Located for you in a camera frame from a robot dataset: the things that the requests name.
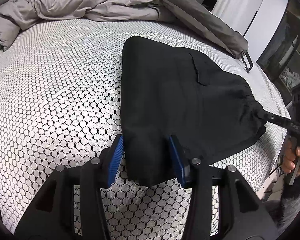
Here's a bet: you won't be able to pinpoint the light grey crumpled blanket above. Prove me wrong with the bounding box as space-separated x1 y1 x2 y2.
0 0 175 50

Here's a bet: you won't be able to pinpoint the person's right hand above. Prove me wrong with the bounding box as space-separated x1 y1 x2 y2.
282 146 300 178

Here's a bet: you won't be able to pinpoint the black rectangular strap buckle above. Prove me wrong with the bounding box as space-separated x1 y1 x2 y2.
241 51 254 73

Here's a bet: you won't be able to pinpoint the white honeycomb mattress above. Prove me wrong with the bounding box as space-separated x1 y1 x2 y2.
0 19 290 239

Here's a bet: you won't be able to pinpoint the glass door wardrobe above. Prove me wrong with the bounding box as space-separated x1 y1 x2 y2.
257 0 300 105

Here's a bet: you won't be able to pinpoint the dark grey duvet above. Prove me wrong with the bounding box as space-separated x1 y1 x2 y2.
161 0 248 59

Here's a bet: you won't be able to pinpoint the black pants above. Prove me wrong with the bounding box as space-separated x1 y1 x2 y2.
121 36 266 187

